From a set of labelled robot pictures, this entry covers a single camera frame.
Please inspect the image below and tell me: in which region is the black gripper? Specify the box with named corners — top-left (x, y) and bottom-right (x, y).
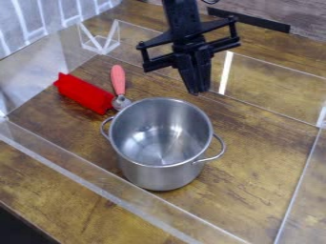
top-left (136, 0), bottom-right (239, 94)

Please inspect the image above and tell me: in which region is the spatula with pink handle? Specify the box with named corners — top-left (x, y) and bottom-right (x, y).
top-left (110, 65), bottom-right (130, 111)

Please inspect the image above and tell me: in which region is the silver steel pot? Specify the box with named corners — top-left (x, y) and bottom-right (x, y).
top-left (100, 97), bottom-right (220, 192)

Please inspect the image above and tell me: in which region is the red rectangular block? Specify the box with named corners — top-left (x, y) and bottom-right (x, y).
top-left (53, 72), bottom-right (114, 115)

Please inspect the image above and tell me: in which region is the clear acrylic enclosure wall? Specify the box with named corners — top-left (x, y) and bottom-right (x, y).
top-left (0, 20), bottom-right (326, 244)

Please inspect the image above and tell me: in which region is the black strip on table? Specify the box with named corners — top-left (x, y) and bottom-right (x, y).
top-left (205, 7), bottom-right (289, 33)

